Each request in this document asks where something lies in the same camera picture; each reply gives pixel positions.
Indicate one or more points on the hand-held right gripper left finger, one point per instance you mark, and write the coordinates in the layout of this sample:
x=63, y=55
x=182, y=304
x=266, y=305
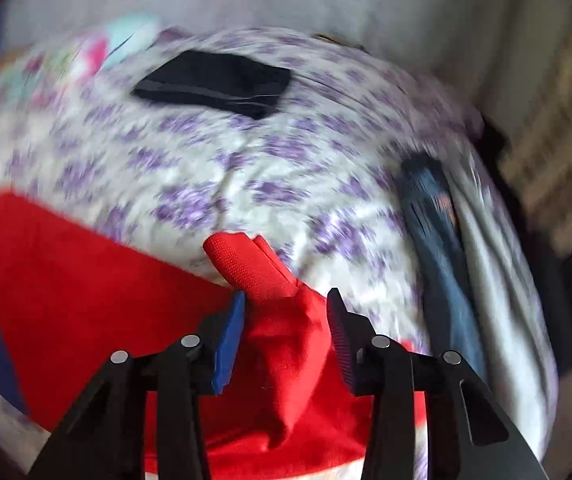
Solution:
x=228, y=345

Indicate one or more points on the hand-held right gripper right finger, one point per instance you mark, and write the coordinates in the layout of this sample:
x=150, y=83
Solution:
x=341, y=340

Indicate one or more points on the red pants with blue stripes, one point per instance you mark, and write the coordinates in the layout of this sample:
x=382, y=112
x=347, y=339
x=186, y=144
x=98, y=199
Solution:
x=91, y=270

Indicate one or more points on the folded black pants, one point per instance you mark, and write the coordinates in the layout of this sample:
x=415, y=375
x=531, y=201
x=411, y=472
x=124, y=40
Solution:
x=206, y=77

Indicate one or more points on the blue jeans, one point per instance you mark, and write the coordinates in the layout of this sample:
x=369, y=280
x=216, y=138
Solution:
x=440, y=260

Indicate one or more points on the purple floral bed sheet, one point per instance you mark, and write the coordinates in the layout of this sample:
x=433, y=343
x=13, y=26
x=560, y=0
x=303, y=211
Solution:
x=216, y=175

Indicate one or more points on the grey garment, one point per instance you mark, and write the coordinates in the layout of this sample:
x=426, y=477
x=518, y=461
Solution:
x=505, y=285

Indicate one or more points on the beige striped fabric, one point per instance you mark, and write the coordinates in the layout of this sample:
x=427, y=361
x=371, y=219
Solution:
x=550, y=160

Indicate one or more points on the folded teal pink floral quilt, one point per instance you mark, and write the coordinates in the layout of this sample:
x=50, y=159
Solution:
x=91, y=55

